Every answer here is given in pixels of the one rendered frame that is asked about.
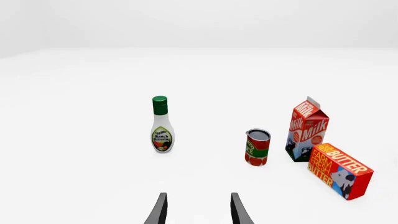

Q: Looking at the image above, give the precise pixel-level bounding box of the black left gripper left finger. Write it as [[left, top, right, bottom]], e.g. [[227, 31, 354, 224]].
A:
[[143, 192, 169, 224]]

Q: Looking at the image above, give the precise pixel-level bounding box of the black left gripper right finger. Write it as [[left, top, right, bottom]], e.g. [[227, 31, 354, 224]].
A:
[[230, 192, 256, 224]]

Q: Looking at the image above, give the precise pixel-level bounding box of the white ranch dressing bottle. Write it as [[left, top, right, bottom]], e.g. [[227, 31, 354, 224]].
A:
[[150, 95, 175, 153]]

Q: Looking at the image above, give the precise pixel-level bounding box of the red tomato sauce tin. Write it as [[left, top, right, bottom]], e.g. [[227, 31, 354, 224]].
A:
[[244, 128, 272, 167]]

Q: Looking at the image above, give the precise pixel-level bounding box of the red milk carton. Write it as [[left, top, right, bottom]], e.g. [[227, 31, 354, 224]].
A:
[[285, 95, 330, 162]]

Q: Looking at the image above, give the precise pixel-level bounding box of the red butter box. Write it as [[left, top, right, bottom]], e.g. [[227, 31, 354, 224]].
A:
[[307, 142, 374, 202]]

